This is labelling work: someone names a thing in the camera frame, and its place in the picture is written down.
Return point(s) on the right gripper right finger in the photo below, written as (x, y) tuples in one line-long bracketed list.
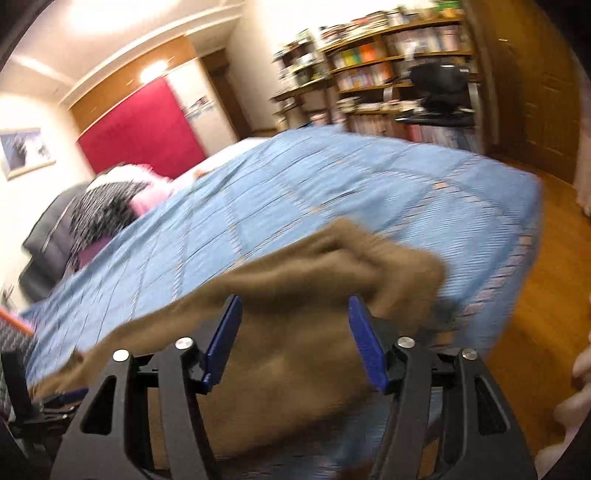
[(450, 401)]

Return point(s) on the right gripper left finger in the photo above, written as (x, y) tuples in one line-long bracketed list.
[(141, 418)]

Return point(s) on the brown fleece pants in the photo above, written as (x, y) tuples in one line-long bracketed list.
[(294, 361)]

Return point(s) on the dark plaid pillow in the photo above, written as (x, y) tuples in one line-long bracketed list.
[(16, 349)]

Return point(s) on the grey tufted cushion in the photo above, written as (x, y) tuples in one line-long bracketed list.
[(48, 244)]

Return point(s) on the blue patterned bed quilt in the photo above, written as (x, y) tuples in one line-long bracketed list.
[(480, 216)]

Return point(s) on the leopard print cloth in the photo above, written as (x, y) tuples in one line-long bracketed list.
[(103, 211)]

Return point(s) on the pink blanket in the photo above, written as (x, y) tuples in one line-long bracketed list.
[(159, 189)]

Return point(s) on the framed wedding photo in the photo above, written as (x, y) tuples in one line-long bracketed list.
[(23, 151)]

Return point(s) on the red padded headboard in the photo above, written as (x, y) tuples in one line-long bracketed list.
[(147, 128)]

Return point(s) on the white bed sheet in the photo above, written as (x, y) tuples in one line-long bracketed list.
[(216, 161)]

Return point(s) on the black office chair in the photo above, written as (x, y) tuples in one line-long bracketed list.
[(443, 89)]

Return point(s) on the wooden door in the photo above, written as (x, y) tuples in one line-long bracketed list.
[(533, 79)]

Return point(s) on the wooden side table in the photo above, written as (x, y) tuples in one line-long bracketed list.
[(304, 98)]

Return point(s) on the wooden bookshelf with books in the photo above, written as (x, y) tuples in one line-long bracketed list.
[(369, 59)]

